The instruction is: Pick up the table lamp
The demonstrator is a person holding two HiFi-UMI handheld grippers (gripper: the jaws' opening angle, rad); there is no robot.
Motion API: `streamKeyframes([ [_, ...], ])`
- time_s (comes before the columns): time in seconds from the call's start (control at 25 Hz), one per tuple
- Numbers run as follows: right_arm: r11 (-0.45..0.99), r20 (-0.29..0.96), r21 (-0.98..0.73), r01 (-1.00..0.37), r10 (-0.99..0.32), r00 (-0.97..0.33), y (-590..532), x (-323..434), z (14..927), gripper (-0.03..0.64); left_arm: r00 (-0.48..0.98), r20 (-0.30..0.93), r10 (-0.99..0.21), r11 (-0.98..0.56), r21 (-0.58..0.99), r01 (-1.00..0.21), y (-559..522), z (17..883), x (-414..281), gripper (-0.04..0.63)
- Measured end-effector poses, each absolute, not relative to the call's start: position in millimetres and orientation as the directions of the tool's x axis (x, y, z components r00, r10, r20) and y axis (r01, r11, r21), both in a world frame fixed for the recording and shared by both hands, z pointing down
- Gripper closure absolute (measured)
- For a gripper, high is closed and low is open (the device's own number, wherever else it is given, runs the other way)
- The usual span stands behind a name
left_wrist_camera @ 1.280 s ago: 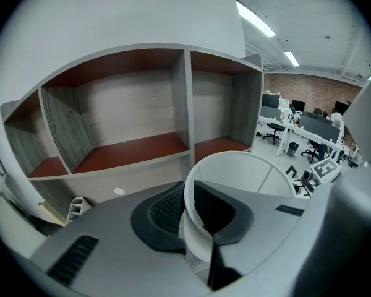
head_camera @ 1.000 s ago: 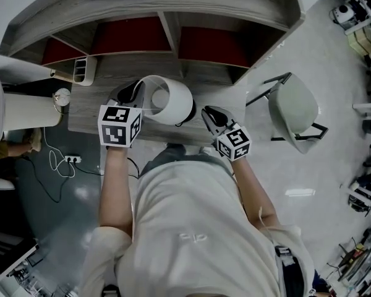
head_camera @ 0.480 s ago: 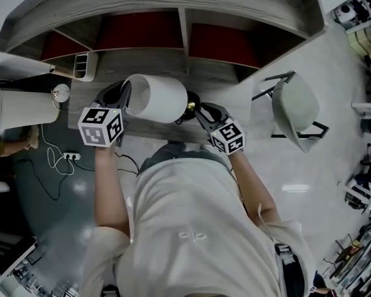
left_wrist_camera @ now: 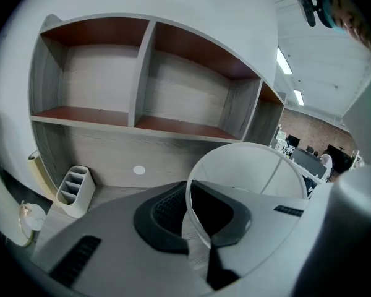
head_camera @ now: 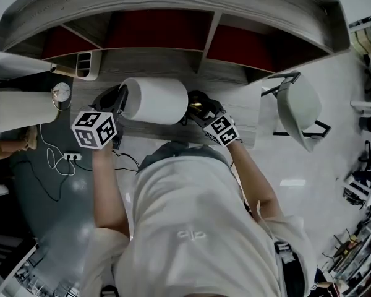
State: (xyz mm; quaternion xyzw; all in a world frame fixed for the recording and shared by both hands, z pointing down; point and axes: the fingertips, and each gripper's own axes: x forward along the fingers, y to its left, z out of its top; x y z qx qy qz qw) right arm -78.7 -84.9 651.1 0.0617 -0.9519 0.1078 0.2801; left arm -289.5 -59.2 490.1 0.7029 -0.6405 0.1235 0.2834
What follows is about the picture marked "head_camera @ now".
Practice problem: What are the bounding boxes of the white shell chair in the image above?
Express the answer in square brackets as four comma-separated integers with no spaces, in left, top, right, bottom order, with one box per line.
[260,69,332,153]

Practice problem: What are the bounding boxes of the small round clock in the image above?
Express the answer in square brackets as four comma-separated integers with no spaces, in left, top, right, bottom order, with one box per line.
[51,82,72,104]

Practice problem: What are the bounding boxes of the thin black cable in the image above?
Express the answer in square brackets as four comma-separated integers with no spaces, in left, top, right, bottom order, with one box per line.
[112,149,140,173]

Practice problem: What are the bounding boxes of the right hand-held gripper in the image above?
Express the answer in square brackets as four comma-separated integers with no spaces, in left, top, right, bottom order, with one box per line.
[187,90,239,148]

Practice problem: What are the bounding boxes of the person's grey trousers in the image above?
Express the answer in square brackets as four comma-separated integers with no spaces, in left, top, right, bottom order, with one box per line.
[135,140,234,176]

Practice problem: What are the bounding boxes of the person's right forearm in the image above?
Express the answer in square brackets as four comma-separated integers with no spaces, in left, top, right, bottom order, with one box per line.
[227,140,286,226]

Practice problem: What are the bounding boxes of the person's white shirt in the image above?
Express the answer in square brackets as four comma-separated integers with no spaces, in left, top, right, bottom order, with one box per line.
[83,158,317,297]

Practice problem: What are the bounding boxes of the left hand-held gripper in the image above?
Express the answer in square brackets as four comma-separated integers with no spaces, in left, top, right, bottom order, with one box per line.
[71,84,130,150]

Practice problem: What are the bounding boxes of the large white lamp shade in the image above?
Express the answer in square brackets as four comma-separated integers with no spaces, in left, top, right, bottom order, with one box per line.
[0,90,61,134]

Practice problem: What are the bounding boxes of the black and white strap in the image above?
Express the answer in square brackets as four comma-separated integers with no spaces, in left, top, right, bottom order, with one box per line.
[273,241,299,290]

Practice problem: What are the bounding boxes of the person's left forearm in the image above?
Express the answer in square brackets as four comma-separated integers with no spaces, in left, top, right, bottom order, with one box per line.
[91,140,131,238]

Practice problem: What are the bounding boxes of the white desk organiser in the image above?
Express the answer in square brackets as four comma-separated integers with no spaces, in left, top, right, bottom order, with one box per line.
[75,50,103,82]

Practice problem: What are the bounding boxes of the white cable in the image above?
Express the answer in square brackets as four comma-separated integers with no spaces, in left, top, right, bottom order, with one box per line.
[38,122,77,177]

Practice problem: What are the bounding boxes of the grey wooden desk hutch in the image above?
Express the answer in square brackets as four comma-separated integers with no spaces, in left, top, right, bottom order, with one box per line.
[0,0,352,86]

